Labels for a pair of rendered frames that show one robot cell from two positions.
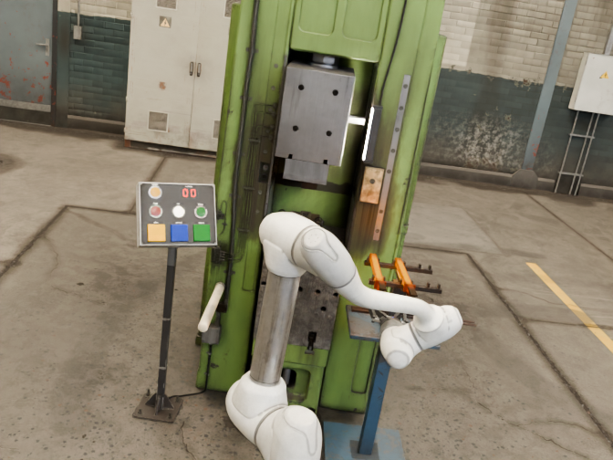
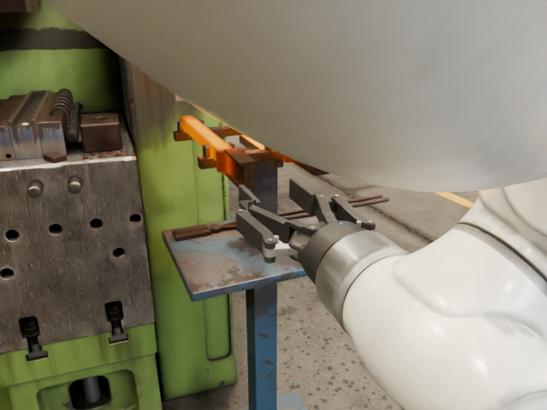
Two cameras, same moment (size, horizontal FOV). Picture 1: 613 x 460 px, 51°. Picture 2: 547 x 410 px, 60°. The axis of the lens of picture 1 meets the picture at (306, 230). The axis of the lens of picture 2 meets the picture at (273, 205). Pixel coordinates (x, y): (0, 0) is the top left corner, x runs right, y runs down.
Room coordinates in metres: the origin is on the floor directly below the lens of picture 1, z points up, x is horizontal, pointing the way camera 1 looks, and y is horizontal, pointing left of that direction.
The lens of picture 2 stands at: (1.74, -0.15, 1.22)
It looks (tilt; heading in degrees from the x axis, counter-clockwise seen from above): 23 degrees down; 340
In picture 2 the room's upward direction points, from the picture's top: straight up
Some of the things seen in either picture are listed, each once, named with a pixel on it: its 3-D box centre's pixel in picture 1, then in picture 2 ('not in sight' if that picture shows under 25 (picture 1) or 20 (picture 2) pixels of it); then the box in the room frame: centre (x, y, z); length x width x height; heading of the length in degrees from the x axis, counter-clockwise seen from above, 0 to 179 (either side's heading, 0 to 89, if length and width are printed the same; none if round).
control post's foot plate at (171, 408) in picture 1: (159, 401); not in sight; (2.77, 0.60, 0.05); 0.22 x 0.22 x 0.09; 0
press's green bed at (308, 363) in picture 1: (288, 357); (90, 345); (3.07, -0.01, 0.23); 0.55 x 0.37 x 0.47; 0
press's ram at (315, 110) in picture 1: (325, 111); not in sight; (3.06, 0.00, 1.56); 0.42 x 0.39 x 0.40; 0
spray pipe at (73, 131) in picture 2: not in sight; (74, 120); (3.03, -0.07, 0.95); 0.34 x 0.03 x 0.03; 0
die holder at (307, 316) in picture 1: (301, 279); (66, 212); (3.07, -0.01, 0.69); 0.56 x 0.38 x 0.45; 0
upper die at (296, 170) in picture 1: (307, 161); not in sight; (3.06, 0.04, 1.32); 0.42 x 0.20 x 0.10; 0
